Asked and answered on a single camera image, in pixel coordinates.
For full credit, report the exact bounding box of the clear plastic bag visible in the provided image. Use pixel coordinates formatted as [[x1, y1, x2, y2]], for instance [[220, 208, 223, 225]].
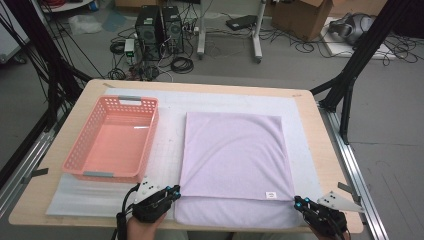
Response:
[[68, 13, 104, 36]]

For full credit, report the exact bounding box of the black metal frame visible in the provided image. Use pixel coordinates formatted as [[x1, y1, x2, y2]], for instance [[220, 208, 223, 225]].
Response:
[[309, 0, 424, 146], [0, 0, 94, 188]]

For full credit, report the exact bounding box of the person's left hand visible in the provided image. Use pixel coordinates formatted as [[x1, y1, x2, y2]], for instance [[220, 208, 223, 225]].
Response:
[[127, 212, 168, 240]]

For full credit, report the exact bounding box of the white cabinet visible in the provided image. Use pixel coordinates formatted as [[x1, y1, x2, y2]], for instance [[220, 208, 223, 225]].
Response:
[[0, 0, 30, 64]]

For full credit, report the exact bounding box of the white grid mat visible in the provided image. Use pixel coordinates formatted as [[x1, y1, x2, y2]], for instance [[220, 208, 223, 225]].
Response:
[[45, 87, 329, 221]]

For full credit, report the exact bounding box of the right hand-held gripper cable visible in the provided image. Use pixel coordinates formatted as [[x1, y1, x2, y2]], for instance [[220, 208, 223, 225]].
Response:
[[319, 208, 348, 240]]

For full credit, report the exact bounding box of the white board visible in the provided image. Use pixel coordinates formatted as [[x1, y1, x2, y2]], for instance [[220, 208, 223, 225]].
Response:
[[321, 16, 398, 61]]

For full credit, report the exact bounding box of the lavender printed towel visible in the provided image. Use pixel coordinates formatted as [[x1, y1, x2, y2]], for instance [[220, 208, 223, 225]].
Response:
[[174, 111, 303, 230]]

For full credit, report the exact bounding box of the coiled black cable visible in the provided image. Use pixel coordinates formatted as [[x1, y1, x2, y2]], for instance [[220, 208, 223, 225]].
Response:
[[170, 56, 195, 75]]

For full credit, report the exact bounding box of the blue sheet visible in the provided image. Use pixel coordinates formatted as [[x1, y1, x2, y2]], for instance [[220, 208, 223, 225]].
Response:
[[101, 9, 128, 33]]

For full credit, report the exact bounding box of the hand-held gripper cable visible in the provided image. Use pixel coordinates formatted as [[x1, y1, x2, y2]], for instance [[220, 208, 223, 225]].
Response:
[[114, 183, 141, 240], [319, 208, 348, 240]]

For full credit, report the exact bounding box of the large open cardboard box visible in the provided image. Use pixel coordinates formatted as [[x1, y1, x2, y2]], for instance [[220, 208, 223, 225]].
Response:
[[271, 0, 334, 43]]

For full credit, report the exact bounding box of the tangle of black cables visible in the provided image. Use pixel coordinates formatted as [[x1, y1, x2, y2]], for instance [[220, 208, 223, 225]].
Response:
[[259, 26, 420, 67]]

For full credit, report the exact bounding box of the grey metal bracket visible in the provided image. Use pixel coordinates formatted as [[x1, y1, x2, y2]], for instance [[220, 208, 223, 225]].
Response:
[[337, 181, 362, 203], [21, 167, 50, 184]]

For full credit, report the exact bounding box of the round white table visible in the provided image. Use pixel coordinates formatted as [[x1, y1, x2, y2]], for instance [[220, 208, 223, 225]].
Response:
[[39, 0, 94, 14]]

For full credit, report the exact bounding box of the pink plastic basket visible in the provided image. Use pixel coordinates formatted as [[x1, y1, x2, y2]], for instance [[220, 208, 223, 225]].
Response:
[[60, 94, 160, 184]]

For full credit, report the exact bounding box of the person's right hand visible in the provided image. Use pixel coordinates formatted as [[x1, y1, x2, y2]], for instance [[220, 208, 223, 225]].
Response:
[[312, 229, 351, 240]]

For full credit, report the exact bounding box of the aluminium rail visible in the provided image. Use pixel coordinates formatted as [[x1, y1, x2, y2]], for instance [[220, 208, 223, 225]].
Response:
[[318, 103, 389, 240], [0, 106, 69, 219]]

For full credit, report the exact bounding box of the grey rounded appliance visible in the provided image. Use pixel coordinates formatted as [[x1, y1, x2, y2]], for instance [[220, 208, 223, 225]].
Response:
[[328, 12, 376, 46]]

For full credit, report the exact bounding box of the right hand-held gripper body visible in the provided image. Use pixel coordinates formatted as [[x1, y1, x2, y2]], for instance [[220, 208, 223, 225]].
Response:
[[301, 190, 365, 238]]

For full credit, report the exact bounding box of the white metal stand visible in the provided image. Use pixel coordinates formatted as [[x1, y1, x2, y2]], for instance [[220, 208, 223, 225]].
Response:
[[196, 0, 268, 64]]

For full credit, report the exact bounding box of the black computer tower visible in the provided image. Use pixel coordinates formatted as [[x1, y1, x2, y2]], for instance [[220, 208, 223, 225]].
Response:
[[134, 4, 165, 62], [162, 5, 185, 55]]

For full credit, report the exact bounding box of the black flat device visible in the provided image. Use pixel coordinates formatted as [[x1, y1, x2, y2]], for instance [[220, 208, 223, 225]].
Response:
[[225, 14, 259, 32]]

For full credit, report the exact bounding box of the flat cardboard box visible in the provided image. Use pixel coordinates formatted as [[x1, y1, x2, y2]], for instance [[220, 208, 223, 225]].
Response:
[[329, 0, 389, 18], [114, 0, 164, 9]]

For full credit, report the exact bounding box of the left hand-held gripper cable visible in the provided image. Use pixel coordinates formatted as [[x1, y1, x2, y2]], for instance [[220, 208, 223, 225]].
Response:
[[114, 183, 141, 240]]

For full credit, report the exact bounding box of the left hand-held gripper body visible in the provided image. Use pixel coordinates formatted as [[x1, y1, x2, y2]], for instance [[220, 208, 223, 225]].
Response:
[[131, 176, 175, 224]]

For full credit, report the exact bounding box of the small white device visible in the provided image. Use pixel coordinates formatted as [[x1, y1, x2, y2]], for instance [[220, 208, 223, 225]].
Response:
[[123, 38, 136, 58]]

